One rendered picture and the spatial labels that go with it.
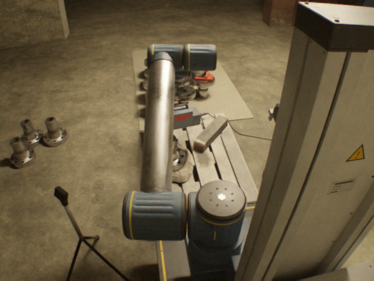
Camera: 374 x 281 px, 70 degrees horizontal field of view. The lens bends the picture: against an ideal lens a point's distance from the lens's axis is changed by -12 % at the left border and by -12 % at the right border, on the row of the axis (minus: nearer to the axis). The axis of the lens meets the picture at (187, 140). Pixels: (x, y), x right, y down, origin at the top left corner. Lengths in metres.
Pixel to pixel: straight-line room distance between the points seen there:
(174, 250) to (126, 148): 1.40
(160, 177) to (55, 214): 1.43
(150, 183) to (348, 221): 0.74
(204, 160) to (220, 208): 1.41
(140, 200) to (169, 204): 0.11
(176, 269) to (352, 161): 1.18
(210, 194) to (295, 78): 0.69
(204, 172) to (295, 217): 1.70
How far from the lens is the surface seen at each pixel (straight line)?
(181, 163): 2.38
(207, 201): 1.12
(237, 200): 1.13
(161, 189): 1.20
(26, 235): 2.48
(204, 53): 1.59
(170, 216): 1.13
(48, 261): 2.28
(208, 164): 2.45
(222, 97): 3.54
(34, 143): 3.19
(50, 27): 5.94
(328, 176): 0.74
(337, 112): 0.55
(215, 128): 2.68
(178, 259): 1.70
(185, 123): 2.79
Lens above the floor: 1.85
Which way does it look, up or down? 40 degrees down
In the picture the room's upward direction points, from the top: straight up
